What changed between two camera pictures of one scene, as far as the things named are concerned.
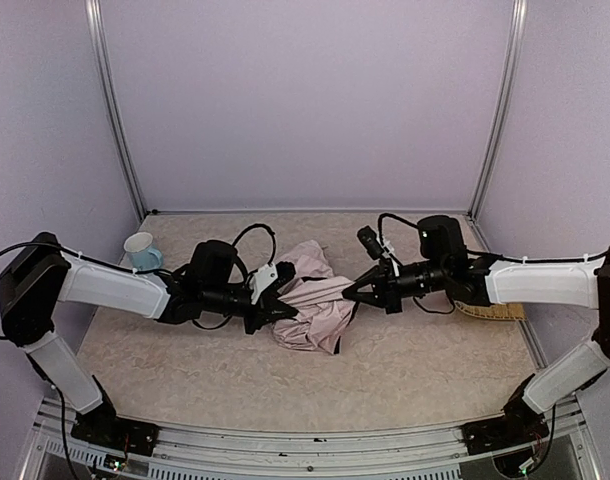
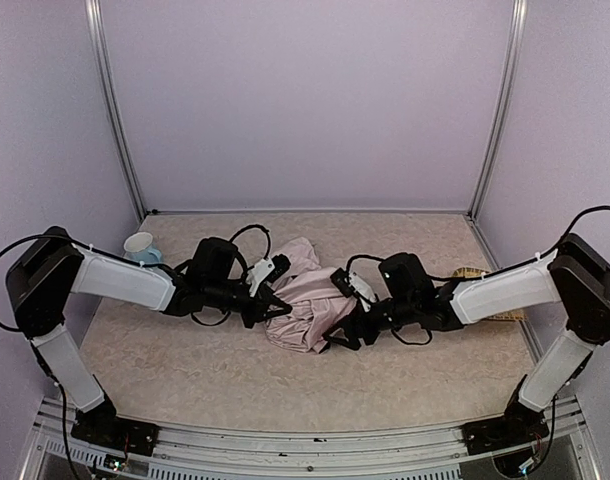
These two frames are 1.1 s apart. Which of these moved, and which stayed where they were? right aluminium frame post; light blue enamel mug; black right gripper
Moved: black right gripper
Stayed: light blue enamel mug; right aluminium frame post
